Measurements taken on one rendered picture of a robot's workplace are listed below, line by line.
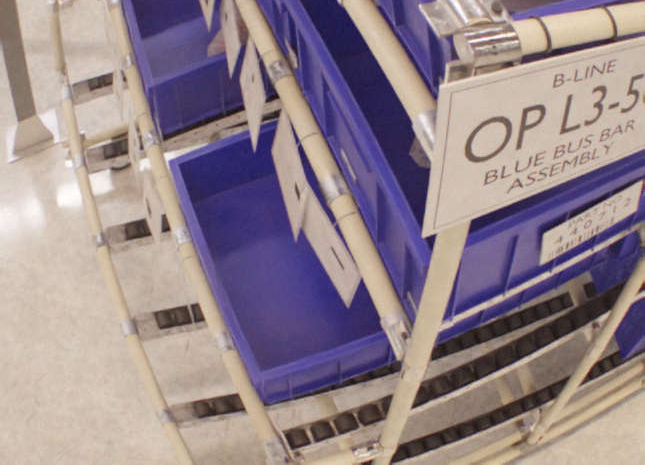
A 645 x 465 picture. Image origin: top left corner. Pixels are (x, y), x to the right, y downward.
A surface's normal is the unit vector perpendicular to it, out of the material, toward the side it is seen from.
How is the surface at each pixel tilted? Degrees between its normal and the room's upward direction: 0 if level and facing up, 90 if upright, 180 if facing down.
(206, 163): 90
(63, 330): 0
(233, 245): 3
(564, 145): 90
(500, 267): 90
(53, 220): 0
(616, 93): 90
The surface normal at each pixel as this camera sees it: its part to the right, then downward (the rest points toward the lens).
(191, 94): 0.36, 0.81
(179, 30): -0.02, -0.49
